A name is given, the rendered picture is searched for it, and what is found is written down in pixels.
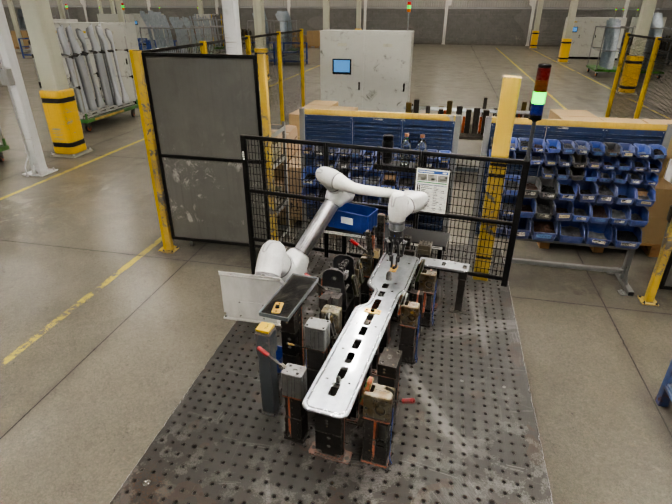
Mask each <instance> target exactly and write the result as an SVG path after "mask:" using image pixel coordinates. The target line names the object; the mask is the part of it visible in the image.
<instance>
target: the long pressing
mask: <svg viewBox="0 0 672 504"><path fill-rule="evenodd" d="M387 260H388V261H387ZM419 260H420V259H419V258H418V257H415V256H409V255H403V257H400V261H399V262H398V268H397V270H396V272H391V273H392V280H386V273H387V272H388V271H389V270H390V268H391V267H390V266H391V261H389V255H386V252H385V253H383V255H382V257H381V258H380V260H379V262H378V264H377V265H376V267H375V269H374V271H373V272H372V274H371V276H370V278H369V279H368V281H367V285H368V286H369V287H370V288H371V289H372V290H373V291H374V292H373V294H372V296H371V298H370V300H369V302H368V303H366V304H362V305H358V306H356V307H355V308H354V310H353V312H352V313H351V315H350V317H349V319H348V321H347V322H346V324H345V326H344V328H343V329H342V331H341V333H340V335H339V337H338V338H337V340H336V342H335V344H334V345H333V347H332V349H331V351H330V353H329V354H328V356H327V358H326V360H325V361H324V363H323V365H322V367H321V369H320V370H319V372H318V374H317V376H316V377H315V379H314V381H313V383H312V385H311V386H310V388H309V390H308V392H307V393H306V395H305V397H304V399H303V402H302V405H303V408H304V409H305V410H307V411H309V412H313V413H317V414H321V415H324V416H328V417H332V418H336V419H344V418H346V417H348V416H349V414H350V412H351V410H352V408H353V405H354V403H355V401H356V398H357V396H358V394H359V391H360V389H361V387H362V384H363V382H364V380H365V377H366V375H367V372H368V370H369V368H370V365H371V363H372V361H373V358H374V356H375V354H376V351H377V349H378V347H379V344H380V342H381V340H382V337H383V335H384V333H385V330H386V328H387V326H388V323H389V321H390V319H391V316H392V314H393V311H394V309H395V307H396V304H397V302H398V300H399V297H400V296H401V295H402V294H403V293H404V291H405V292H407V291H408V288H409V286H410V283H411V281H412V278H413V276H414V274H415V271H416V269H417V266H418V262H419ZM408 263H409V264H408ZM395 283H396V284H395ZM383 284H388V285H389V286H388V288H382V286H383ZM380 291H382V292H385V294H384V296H383V297H380V296H378V294H379V292H380ZM391 291H393V292H391ZM375 300H381V302H380V304H379V306H378V308H377V310H381V311H382V312H381V314H380V315H377V314H374V317H373V319H372V321H371V323H370V325H364V322H365V320H366V318H367V316H368V314H372V313H367V312H364V309H365V308H366V307H367V308H372V306H373V304H374V302H375ZM375 326H376V327H375ZM362 327H367V328H368V329H367V331H366V333H365V335H364V336H361V335H358V334H359V332H360V330H361V328H362ZM356 339H358V340H361V341H362V342H361V344H360V346H359V348H358V349H354V348H352V346H353V344H354V342H355V340H356ZM342 348H344V349H342ZM349 353H354V354H355V356H354V358H353V360H352V362H351V363H345V359H346V358H347V356H348V354H349ZM341 368H347V369H348V370H347V373H346V375H345V377H344V378H343V379H341V382H340V383H337V382H335V381H336V376H337V375H338V373H339V371H340V369H341ZM327 378H328V379H327ZM349 383H350V384H349ZM333 384H339V385H340V387H339V389H338V391H337V393H336V395H335V396H331V395H328V393H329V391H330V389H331V387H332V385H333Z"/></svg>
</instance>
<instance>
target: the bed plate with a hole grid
mask: <svg viewBox="0 0 672 504"><path fill-rule="evenodd" d="M440 276H443V277H442V279H437V287H436V296H435V303H438V306H437V309H434V314H433V320H434V324H433V327H432V330H431V329H430V330H428V328H426V327H422V326H421V330H420V326H419V333H420V334H422V335H423V336H422V335H421V336H419V337H421V338H419V339H418V344H417V357H418V360H417V363H415V364H413V365H411V364H409V365H408V364H401V365H400V375H399V387H398V400H402V398H414V399H415V403H413V404H402V403H400V408H399V411H398V414H397V418H396V421H395V424H394V427H393V431H392V437H391V452H393V453H394V454H392V456H390V460H391V462H392V464H391V463H390V460H389V464H391V465H389V466H390V467H389V466H387V468H389V470H391V471H390V472H389V471H385V470H383V469H385V468H383V469H381V467H378V466H374V465H371V464H370V466H367V465H368V464H367V463H364V462H360V461H359V455H361V454H360V452H359V451H362V449H363V437H364V430H365V423H364V426H363V427H361V426H357V425H354V424H350V423H346V422H345V430H347V431H350V432H351V433H352V434H351V437H350V439H349V442H348V444H346V443H344V450H348V451H351V452H352V453H353V454H352V457H351V460H350V462H349V464H347V465H346V464H343V463H339V462H336V461H332V460H329V459H325V458H322V457H319V456H315V455H312V454H309V453H308V450H309V448H310V446H311V444H312V442H314V441H315V413H313V412H309V411H307V417H308V430H309V434H308V436H307V438H306V440H305V443H306V444H305V447H304V446H301V445H300V446H299V445H298V444H297V443H293V441H291V440H287V439H284V435H285V433H286V432H285V423H286V422H285V415H286V411H285V397H283V396H282V395H283V394H282V379H281V373H278V372H277V376H278V391H279V404H282V407H281V408H280V410H279V412H278V413H277V415H276V417H273V416H269V415H265V414H262V413H260V411H261V410H262V398H261V386H260V376H259V363H258V355H257V353H256V342H255V332H256V331H255V329H256V328H257V327H258V325H259V324H260V323H253V322H245V321H238V320H236V322H235V323H234V325H233V326H232V328H231V329H230V330H229V332H228V333H227V335H226V336H225V338H224V339H223V341H222V343H221V344H220V345H219V346H218V348H217V349H216V351H215V352H214V354H213V356H212V357H211V358H210V359H209V361H208V362H207V364H206V365H205V366H204V369H203V370H202V371H201V372H200V374H199V375H198V376H197V378H196V379H195V381H194V382H193V384H192V385H191V387H190V388H189V389H188V391H187V393H186V394H185V395H184V398H183V399H182V400H181V401H180V404H179V405H177V407H176V408H175V410H174V411H173V414H171V415H170V417H169V418H168V420H167V421H166V423H165V424H164V427H163V428H162V429H161V430H160V431H159V433H158V434H157V435H156V437H155V438H154V440H153V441H152V443H151V444H150V446H149V447H148V448H147V450H146V452H145V454H144V455H143V456H142V457H141V458H140V460H139V461H138V463H137V464H136V466H135V467H134V469H133V470H132V471H131V473H130V474H129V476H128V477H127V479H126V480H125V482H124V483H123V484H122V486H121V488H120V489H119V491H118V492H117V493H116V494H115V496H114V497H113V499H112V500H111V502H110V503H109V504H553V503H552V494H551V490H550V484H549V479H548V474H547V469H546V464H545V461H544V454H543V450H542V445H541V441H540V439H539V436H540V435H539V430H538V425H537V420H536V415H535V410H534V407H533V403H532V396H531V392H530V391H529V390H530V386H529V381H528V376H527V371H526V367H525V363H524V357H523V352H522V347H521V342H520V338H519V332H518V327H517V324H516V318H515V313H514V308H513V303H512V298H511V293H510V288H509V283H507V287H504V286H501V280H495V279H488V281H483V280H477V279H475V280H474V279H473V276H470V275H467V280H466V283H465V290H464V297H463V304H462V308H467V309H468V310H467V315H465V314H459V313H454V312H449V311H448V309H449V306H455V301H456V293H457V286H458V274H457V273H451V272H445V271H440ZM417 357H416V358H417Z"/></svg>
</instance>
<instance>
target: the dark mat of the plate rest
mask: <svg viewBox="0 0 672 504"><path fill-rule="evenodd" d="M315 281H316V279H315V278H309V277H304V276H298V275H293V276H292V277H291V278H290V279H289V280H288V281H287V282H286V284H285V285H284V286H283V287H282V288H281V289H280V291H279V292H278V293H277V294H276V295H275V296H274V298H273V299H272V300H271V301H270V302H269V303H268V304H267V306H266V307H265V308H264V309H263V310H262V311H261V312H262V313H266V314H271V315H276V316H281V317H286V318H287V317H288V316H289V315H290V314H291V312H292V311H293V310H294V308H295V307H296V306H297V304H298V303H299V302H300V300H301V299H302V298H303V296H304V295H305V294H306V293H307V291H308V290H309V289H310V287H311V286H312V285H313V283H314V282H315ZM275 302H283V303H284V304H283V307H282V309H281V312H280V313H271V311H272V309H273V307H274V304H275Z"/></svg>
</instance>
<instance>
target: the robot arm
mask: <svg viewBox="0 0 672 504"><path fill-rule="evenodd" d="M315 174H316V178H317V180H318V181H319V182H320V183H322V185H323V186H324V187H325V188H326V189H327V191H326V195H325V200H324V202H323V203H322V205H321V207H320V208H319V210H318V211H317V213H316V215H315V216H314V218H313V219H312V221H311V222H310V224H309V226H308V227H307V229H306V230H305V232H304V234H303V235H302V237H301V238H300V240H299V241H298V243H297V245H296V246H295V248H291V249H289V250H288V251H287V252H286V249H285V247H284V245H283V244H282V243H281V242H279V241H274V240H269V241H267V242H266V243H264V244H263V246H262V247H261V249H260V251H259V254H258V258H257V263H256V269H255V274H254V275H261V276H270V277H278V278H281V279H282V280H283V281H284V282H285V281H286V280H287V279H288V278H289V277H290V276H291V274H292V273H295V274H301V275H304V273H307V267H308V263H309V257H308V255H309V253H310V252H311V250H312V249H313V247H314V246H315V244H316V242H317V241H318V239H319V238H320V236H321V234H322V233H323V231H324V230H325V228H326V227H327V225H328V223H329V222H330V220H331V219H332V217H333V215H334V214H335V212H336V211H337V209H338V208H340V207H342V206H343V205H344V204H345V203H349V202H350V201H352V200H353V199H354V196H355V194H358V195H366V196H375V197H385V198H390V199H389V204H388V215H389V229H390V232H389V237H388V238H385V239H384V242H385V246H386V255H389V261H391V266H390V267H391V268H392V266H393V255H392V253H393V247H394V245H397V256H396V264H395V268H397V266H398V262H399V261H400V257H403V255H404V250H405V246H406V244H407V242H408V241H405V240H404V239H403V230H404V229H405V219H406V217H408V215H410V214H413V213H416V212H419V211H421V210H422V209H424V208H425V207H426V206H427V204H428V196H427V194H426V193H425V192H422V191H412V190H405V191H399V190H395V189H389V188H382V187H375V186H369V185H362V184H358V183H355V182H353V181H351V180H349V179H348V178H347V177H346V176H344V175H343V174H341V173H340V172H338V171H337V170H335V169H332V168H330V167H320V168H318V169H317V170H316V173H315ZM388 241H390V242H391V248H390V252H389V244H388ZM402 241H403V247H402V252H401V254H400V243H401V242H402Z"/></svg>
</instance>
